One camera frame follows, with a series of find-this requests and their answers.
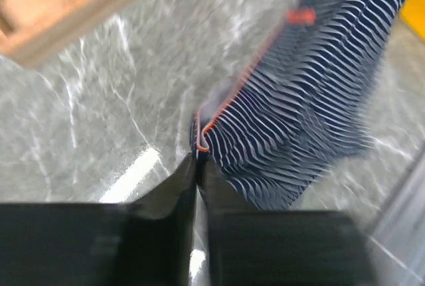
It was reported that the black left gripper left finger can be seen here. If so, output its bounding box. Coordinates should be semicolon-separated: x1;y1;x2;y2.
1;155;196;285

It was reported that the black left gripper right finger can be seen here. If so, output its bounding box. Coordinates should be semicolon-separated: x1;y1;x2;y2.
197;161;379;285

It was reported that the navy striped underwear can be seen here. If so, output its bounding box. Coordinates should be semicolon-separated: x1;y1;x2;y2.
190;0;406;210

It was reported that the yellow plastic tray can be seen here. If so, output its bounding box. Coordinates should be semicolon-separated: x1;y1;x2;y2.
400;0;425;41

